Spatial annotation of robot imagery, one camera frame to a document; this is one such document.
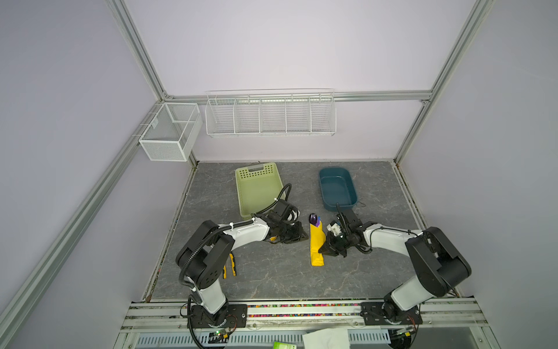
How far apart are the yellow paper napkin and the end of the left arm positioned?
0.12m

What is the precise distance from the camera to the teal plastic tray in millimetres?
1048

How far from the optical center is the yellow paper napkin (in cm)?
86

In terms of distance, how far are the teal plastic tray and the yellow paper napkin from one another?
4.9 inches

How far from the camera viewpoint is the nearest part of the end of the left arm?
Answer: 0.78 meters

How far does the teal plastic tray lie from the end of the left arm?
0.27 m
